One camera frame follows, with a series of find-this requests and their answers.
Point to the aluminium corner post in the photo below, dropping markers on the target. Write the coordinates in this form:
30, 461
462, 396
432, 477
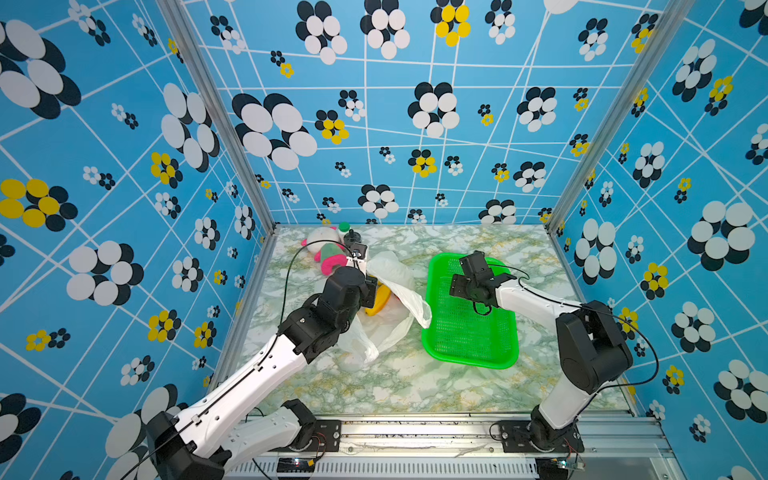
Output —
670, 21
181, 29

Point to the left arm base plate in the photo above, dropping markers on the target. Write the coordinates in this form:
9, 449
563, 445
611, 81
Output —
322, 437

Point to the green plastic basket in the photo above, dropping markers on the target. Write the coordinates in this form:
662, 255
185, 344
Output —
460, 332

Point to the left aluminium corner post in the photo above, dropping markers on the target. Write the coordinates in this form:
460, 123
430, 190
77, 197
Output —
181, 29

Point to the green cap white bottle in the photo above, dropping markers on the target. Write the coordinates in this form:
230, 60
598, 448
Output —
343, 228

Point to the right aluminium corner post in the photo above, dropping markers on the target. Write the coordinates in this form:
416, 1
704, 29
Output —
670, 21

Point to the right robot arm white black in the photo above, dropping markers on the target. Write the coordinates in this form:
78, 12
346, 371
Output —
592, 351

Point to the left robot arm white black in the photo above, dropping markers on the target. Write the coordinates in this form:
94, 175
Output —
211, 437

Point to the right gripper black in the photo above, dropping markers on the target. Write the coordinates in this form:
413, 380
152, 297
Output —
456, 287

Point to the clear shaker jar black lid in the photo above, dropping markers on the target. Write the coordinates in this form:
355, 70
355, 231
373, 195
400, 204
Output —
352, 239

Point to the aluminium front rail frame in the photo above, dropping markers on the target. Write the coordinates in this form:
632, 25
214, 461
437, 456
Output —
459, 446

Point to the yellow banana toy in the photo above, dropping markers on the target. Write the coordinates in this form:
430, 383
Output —
383, 295

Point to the white plastic bag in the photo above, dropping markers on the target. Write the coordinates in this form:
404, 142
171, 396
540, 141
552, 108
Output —
369, 336

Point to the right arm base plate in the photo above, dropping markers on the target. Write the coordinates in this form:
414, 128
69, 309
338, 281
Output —
521, 436

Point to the pink white plush toy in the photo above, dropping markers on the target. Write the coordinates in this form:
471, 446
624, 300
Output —
326, 247

